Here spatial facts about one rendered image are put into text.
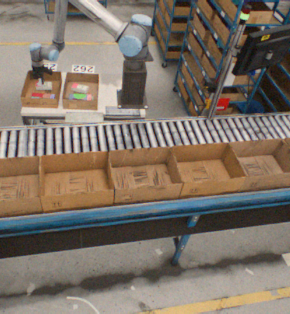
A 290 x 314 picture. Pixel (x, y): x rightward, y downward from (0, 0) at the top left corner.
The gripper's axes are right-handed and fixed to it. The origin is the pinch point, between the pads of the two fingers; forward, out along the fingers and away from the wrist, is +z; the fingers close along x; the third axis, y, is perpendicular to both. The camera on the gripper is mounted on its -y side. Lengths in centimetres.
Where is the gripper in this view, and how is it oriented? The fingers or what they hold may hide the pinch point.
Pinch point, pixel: (43, 85)
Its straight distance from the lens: 284.1
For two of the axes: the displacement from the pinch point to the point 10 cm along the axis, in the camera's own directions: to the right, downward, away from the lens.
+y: -9.8, 0.8, -1.8
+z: -0.9, 6.6, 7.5
